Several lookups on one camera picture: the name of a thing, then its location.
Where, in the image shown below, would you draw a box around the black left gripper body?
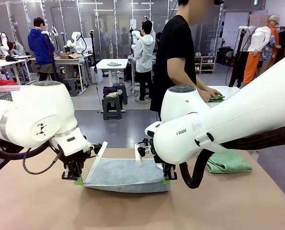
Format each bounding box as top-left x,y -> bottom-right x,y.
60,153 -> 90,173

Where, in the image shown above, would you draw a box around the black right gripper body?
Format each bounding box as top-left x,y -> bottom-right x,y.
155,155 -> 178,173

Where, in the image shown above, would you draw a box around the grey-blue terry towel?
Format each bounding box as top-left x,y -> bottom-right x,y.
82,157 -> 171,194

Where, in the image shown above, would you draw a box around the person's right forearm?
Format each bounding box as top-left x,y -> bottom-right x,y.
173,74 -> 206,94

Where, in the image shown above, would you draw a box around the person's right hand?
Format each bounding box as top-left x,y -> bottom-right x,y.
200,86 -> 223,103

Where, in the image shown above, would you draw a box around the grey plastic step stool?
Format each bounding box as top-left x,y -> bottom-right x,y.
102,95 -> 123,121

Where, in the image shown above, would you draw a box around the dark grey plastic stool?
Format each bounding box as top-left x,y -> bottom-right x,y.
62,77 -> 80,97
113,82 -> 128,105

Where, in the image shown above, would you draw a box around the pile of dark clothes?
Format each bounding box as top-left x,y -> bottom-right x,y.
103,85 -> 119,98

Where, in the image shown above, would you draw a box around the white computer case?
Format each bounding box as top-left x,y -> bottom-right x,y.
89,66 -> 103,84

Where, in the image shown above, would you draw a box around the grey robot workbench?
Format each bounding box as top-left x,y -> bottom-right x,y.
55,56 -> 88,93

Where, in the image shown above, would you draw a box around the white standing desk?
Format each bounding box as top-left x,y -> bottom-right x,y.
96,58 -> 129,113

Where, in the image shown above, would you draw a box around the black tripod pole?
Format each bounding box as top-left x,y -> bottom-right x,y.
89,30 -> 98,84
42,31 -> 61,83

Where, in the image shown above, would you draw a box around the open cardboard box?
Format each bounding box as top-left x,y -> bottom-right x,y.
60,53 -> 83,60

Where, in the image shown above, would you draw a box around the person in red top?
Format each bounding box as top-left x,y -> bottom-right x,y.
0,76 -> 20,90

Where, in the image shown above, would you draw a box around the wooden shoe shelf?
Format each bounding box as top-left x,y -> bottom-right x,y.
194,55 -> 217,74

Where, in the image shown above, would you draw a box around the person in white jacket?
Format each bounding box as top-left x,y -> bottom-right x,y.
132,20 -> 157,103

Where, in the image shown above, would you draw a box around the stand with black trousers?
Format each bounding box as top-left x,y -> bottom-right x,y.
228,26 -> 250,88

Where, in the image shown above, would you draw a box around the person in black t-shirt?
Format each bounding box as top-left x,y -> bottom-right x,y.
149,0 -> 226,120

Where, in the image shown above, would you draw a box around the long white desk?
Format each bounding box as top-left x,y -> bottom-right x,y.
0,58 -> 33,83

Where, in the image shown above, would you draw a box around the person in blue hoodie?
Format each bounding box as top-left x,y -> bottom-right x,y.
27,17 -> 59,82

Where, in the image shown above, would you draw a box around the black luggage bags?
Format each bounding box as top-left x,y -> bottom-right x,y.
216,46 -> 234,67

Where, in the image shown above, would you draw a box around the seated person grey hoodie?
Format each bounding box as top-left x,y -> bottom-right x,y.
7,41 -> 28,58

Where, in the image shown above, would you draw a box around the small mannequin floral dress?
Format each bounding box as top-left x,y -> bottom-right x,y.
261,35 -> 277,72

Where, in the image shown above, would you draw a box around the mannequin white top orange trousers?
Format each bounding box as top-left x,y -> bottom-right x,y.
242,14 -> 272,86

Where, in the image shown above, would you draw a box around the mannequin orange shirt beige hat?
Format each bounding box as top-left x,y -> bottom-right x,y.
268,14 -> 282,63

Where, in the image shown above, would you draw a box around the left arm thin brown cable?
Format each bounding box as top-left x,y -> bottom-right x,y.
22,148 -> 63,175

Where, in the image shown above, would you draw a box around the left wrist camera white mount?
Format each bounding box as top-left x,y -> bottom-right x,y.
88,141 -> 108,159

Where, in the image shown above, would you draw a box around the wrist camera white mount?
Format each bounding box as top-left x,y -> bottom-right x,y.
88,141 -> 108,159
134,138 -> 155,165

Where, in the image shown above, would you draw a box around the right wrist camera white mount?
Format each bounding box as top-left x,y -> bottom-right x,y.
134,138 -> 155,165

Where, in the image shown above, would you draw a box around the left arm black hose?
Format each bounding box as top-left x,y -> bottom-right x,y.
0,138 -> 53,161

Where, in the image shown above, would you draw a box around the right arm black cable bundle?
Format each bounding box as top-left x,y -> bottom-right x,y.
179,121 -> 285,189

